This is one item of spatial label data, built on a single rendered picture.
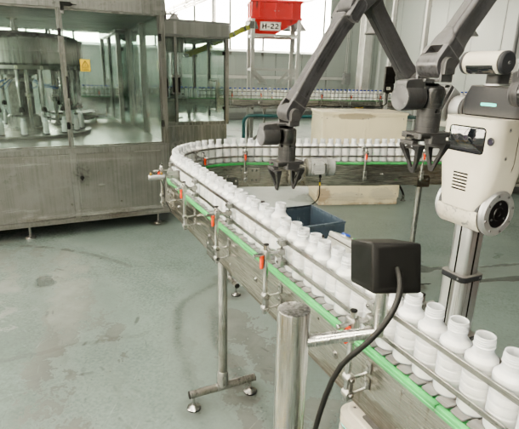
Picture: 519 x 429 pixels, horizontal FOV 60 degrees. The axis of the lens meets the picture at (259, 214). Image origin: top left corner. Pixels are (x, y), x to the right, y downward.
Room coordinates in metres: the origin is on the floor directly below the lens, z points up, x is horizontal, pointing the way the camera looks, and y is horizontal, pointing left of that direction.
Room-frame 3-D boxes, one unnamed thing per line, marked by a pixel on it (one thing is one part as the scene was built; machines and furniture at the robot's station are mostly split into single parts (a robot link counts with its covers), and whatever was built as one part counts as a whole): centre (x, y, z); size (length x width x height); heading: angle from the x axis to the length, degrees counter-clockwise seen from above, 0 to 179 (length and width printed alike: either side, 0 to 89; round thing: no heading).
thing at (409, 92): (1.10, -0.37, 1.60); 0.12 x 0.09 x 0.12; 116
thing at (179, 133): (7.44, 1.57, 1.15); 1.63 x 1.62 x 2.30; 26
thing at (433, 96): (1.12, -0.40, 1.57); 0.07 x 0.06 x 0.07; 116
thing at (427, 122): (1.12, -0.40, 1.51); 0.10 x 0.07 x 0.07; 116
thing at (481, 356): (0.74, -0.43, 1.08); 0.06 x 0.06 x 0.17
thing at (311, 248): (1.27, -0.17, 1.08); 0.06 x 0.06 x 0.17
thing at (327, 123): (6.02, -1.25, 0.59); 1.10 x 0.62 x 1.18; 98
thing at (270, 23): (8.69, -0.17, 1.40); 0.92 x 0.72 x 2.80; 98
